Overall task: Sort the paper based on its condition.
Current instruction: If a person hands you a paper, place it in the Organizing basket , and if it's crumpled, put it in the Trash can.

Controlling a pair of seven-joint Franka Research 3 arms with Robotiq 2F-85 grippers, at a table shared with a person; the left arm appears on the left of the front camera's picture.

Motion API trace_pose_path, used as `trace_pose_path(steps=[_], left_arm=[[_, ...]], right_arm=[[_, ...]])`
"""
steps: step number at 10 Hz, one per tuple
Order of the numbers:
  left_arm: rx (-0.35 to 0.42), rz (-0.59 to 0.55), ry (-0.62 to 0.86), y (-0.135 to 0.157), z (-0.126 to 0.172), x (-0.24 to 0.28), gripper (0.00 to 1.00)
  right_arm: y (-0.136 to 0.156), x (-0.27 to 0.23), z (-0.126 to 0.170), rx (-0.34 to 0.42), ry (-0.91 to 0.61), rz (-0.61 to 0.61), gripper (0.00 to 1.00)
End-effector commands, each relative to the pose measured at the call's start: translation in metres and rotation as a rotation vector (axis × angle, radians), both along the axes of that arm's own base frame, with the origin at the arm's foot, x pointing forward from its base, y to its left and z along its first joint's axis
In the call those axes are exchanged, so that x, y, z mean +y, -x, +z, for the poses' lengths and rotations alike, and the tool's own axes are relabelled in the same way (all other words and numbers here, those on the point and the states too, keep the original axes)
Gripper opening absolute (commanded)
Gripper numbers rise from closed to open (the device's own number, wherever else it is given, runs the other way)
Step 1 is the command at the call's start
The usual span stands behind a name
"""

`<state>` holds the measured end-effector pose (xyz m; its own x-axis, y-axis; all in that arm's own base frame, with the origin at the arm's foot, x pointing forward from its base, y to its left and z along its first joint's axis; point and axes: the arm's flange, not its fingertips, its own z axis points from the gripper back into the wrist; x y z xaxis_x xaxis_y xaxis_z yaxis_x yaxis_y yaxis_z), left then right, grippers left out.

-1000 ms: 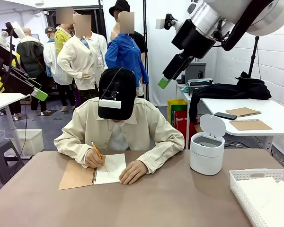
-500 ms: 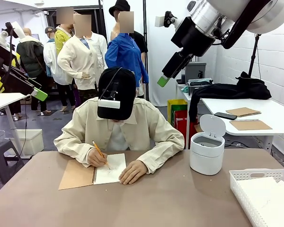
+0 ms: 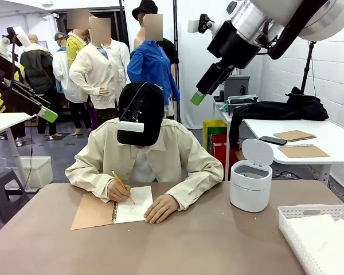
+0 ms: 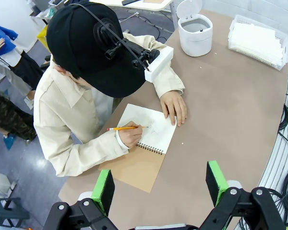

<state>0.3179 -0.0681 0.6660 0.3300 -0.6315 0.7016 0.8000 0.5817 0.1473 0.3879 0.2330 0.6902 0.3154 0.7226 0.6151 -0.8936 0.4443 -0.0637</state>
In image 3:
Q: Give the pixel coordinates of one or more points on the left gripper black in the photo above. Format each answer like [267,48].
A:
[0,71]

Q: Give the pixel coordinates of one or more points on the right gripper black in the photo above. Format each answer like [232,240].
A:
[235,46]

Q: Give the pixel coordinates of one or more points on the yellow pencil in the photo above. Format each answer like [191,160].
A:
[119,180]

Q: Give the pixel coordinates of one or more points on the spiral notebook kraft cover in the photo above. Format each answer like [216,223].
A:
[94,212]

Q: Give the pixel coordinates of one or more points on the person's right forearm cream sleeve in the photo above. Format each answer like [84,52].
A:
[86,180]

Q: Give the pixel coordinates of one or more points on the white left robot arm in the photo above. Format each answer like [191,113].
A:
[1,46]

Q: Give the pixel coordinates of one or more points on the person's left forearm cream sleeve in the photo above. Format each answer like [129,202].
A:
[197,189]

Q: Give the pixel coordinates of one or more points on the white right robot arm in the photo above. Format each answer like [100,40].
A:
[326,20]

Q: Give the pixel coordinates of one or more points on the person's right hand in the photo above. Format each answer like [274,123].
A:
[119,192]

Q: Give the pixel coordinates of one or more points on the person's left hand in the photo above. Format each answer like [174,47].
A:
[162,209]

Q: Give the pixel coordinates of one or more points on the white backdrop panel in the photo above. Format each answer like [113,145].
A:
[192,71]

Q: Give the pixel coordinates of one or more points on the grey box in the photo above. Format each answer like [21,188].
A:
[236,86]

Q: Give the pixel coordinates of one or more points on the teal cloth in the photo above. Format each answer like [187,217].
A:
[223,108]

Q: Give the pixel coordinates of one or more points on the mannequin dark green vest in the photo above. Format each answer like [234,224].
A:
[35,71]

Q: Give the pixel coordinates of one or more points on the mannequin white shirt grey cap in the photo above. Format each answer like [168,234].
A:
[61,74]

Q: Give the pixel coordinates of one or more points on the dark tray with items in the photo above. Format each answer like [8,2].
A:
[242,100]

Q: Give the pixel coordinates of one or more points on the white tilted desk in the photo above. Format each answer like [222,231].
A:
[5,121]

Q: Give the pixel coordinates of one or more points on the yellow green shopping bag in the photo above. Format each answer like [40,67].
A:
[215,127]

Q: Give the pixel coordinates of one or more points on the mannequin in black shirt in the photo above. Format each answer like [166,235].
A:
[172,50]

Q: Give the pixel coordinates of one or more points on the mannequin in blue shirt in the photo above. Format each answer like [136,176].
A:
[149,66]

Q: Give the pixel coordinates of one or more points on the mannequin in yellow shirt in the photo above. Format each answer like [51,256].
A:
[73,48]

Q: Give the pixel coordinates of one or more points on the mannequin cream cardigan camo trousers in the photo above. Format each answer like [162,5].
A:
[97,71]

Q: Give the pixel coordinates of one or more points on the white storage crate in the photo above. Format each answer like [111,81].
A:
[41,172]

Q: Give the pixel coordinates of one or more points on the red shopping bag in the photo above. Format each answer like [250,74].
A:
[219,149]

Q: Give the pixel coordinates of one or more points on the person torso cream jacket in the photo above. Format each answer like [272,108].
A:
[172,143]

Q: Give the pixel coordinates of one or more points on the black smartphone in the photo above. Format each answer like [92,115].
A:
[273,140]

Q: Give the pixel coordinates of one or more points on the black garment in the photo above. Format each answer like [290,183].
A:
[292,110]

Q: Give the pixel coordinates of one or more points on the dark grey plastic stool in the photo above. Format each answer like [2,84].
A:
[3,186]

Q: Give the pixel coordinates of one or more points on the black bucket hat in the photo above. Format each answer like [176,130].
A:
[144,8]

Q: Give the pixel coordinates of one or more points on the black light stand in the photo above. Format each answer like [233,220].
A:
[309,66]

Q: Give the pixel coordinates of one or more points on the white side table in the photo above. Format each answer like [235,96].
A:
[312,126]

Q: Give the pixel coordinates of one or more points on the white lidded trash bin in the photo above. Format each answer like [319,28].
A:
[249,189]

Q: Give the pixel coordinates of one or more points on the closed kraft spiral notebook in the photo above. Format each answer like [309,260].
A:
[304,151]

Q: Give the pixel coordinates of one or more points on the white perforated plastic basket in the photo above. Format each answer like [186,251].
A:
[286,226]

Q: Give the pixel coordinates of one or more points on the white paper stack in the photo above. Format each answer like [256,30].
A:
[324,240]

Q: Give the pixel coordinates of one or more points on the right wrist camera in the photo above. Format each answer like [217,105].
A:
[195,26]

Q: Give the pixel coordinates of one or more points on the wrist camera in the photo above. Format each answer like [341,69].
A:
[195,26]
[21,35]

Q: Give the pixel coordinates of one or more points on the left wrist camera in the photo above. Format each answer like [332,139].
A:
[21,35]

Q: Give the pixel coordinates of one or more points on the black head camera mount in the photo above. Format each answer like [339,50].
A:
[134,110]

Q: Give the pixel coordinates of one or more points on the white head camera box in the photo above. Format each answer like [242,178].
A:
[130,127]

